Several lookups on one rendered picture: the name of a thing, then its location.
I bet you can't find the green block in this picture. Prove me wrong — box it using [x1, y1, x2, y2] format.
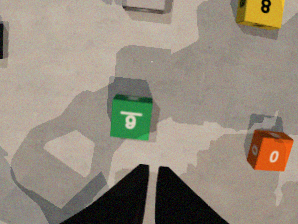
[109, 95, 153, 140]

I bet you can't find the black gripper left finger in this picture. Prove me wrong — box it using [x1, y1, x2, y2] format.
[60, 164, 149, 224]

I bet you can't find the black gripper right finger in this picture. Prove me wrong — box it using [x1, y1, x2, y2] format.
[156, 167, 227, 224]

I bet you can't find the orange block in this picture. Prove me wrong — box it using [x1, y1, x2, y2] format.
[246, 131, 294, 172]

